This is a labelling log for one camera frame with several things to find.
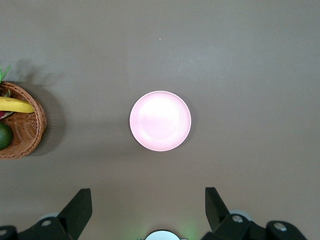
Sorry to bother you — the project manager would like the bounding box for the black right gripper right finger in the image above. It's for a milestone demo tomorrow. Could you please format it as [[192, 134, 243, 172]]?
[[202, 186, 266, 240]]

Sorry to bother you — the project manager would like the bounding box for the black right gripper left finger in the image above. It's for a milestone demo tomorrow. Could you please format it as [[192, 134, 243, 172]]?
[[18, 188, 93, 240]]

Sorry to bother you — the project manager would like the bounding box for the yellow banana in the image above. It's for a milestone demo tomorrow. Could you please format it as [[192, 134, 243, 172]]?
[[0, 96, 35, 115]]

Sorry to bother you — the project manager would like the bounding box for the brown wicker basket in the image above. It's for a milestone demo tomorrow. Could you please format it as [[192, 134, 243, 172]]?
[[0, 81, 48, 160]]

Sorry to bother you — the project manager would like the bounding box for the green avocado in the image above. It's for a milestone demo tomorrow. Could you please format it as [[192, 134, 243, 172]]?
[[0, 121, 13, 151]]

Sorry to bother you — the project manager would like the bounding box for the pink round plate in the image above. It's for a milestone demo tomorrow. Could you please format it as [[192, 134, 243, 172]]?
[[129, 90, 193, 152]]

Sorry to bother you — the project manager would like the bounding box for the pink dragon fruit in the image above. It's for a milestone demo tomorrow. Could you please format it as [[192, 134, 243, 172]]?
[[0, 64, 14, 119]]

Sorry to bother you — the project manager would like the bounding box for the brown table cover cloth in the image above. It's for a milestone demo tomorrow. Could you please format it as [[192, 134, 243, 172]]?
[[0, 0, 320, 240]]

